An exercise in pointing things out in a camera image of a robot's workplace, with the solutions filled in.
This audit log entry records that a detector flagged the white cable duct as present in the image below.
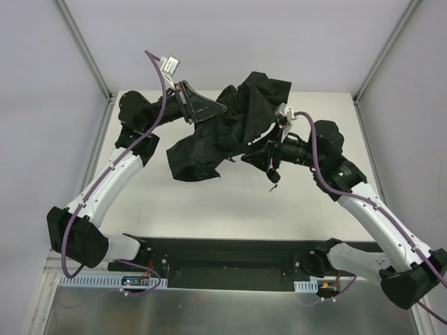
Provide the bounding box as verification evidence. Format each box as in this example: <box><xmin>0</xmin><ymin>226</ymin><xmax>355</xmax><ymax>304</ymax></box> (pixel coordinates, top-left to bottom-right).
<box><xmin>293</xmin><ymin>280</ymin><xmax>318</xmax><ymax>293</ymax></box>
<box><xmin>59</xmin><ymin>274</ymin><xmax>168</xmax><ymax>290</ymax></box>

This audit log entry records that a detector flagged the right white cable duct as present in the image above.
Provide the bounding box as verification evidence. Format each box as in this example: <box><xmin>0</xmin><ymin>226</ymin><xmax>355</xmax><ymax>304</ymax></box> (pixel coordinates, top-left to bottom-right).
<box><xmin>293</xmin><ymin>280</ymin><xmax>318</xmax><ymax>293</ymax></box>

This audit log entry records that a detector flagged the right aluminium frame post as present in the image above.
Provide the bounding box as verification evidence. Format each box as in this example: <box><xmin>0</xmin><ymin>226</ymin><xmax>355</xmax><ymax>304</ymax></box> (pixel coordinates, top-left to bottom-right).
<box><xmin>353</xmin><ymin>0</ymin><xmax>424</xmax><ymax>105</ymax></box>

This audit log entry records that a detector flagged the left aluminium frame post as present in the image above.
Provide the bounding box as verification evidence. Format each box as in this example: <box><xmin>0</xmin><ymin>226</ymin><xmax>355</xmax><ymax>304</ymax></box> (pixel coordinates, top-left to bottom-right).
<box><xmin>52</xmin><ymin>0</ymin><xmax>113</xmax><ymax>101</ymax></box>

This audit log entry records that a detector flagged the black folding umbrella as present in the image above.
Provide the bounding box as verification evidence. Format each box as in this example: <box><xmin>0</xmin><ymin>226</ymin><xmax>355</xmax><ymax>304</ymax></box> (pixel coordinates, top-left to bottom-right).
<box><xmin>166</xmin><ymin>71</ymin><xmax>292</xmax><ymax>182</ymax></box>

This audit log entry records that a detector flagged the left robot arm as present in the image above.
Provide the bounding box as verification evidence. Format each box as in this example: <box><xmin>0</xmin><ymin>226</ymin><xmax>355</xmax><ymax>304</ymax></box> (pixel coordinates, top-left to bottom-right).
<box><xmin>46</xmin><ymin>80</ymin><xmax>227</xmax><ymax>269</ymax></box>

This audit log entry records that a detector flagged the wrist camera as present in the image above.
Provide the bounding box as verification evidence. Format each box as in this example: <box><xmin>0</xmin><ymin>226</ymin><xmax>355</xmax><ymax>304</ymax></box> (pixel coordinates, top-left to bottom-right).
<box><xmin>159</xmin><ymin>55</ymin><xmax>180</xmax><ymax>88</ymax></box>
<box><xmin>274</xmin><ymin>103</ymin><xmax>296</xmax><ymax>141</ymax></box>

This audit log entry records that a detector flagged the left white cable duct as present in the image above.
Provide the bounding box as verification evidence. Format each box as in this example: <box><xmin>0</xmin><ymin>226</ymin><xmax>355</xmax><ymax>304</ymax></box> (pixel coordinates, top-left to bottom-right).
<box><xmin>59</xmin><ymin>274</ymin><xmax>168</xmax><ymax>290</ymax></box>

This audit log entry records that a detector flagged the aluminium frame post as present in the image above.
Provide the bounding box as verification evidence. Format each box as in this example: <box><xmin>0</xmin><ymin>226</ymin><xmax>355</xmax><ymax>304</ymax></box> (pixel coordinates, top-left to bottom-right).
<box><xmin>353</xmin><ymin>0</ymin><xmax>424</xmax><ymax>105</ymax></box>
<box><xmin>52</xmin><ymin>0</ymin><xmax>113</xmax><ymax>101</ymax></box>

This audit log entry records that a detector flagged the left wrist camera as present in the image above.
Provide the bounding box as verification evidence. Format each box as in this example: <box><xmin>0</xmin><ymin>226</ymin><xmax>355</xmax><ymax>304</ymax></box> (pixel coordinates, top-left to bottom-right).
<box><xmin>159</xmin><ymin>55</ymin><xmax>180</xmax><ymax>88</ymax></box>

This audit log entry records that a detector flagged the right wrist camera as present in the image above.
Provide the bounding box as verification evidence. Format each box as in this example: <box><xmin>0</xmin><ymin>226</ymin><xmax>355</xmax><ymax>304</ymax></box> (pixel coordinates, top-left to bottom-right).
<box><xmin>274</xmin><ymin>103</ymin><xmax>296</xmax><ymax>141</ymax></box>

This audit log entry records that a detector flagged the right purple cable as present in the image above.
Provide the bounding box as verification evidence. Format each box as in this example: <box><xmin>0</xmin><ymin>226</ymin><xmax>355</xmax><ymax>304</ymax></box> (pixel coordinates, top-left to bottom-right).
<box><xmin>289</xmin><ymin>110</ymin><xmax>447</xmax><ymax>327</ymax></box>

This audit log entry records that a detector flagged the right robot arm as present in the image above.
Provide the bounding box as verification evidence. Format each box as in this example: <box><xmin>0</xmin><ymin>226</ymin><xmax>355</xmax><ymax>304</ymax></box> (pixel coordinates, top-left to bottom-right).
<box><xmin>242</xmin><ymin>120</ymin><xmax>446</xmax><ymax>310</ymax></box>

